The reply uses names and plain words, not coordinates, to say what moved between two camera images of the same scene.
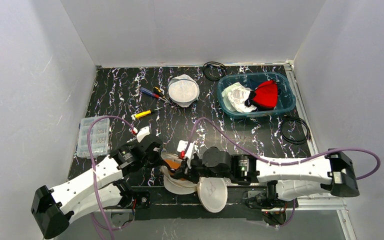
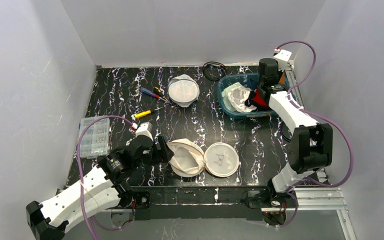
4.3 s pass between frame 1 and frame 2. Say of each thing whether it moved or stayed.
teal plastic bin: stayed
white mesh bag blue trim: stayed
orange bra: moved
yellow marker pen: stayed
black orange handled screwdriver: stayed
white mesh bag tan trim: moved
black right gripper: moved
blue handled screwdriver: stayed
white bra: stayed
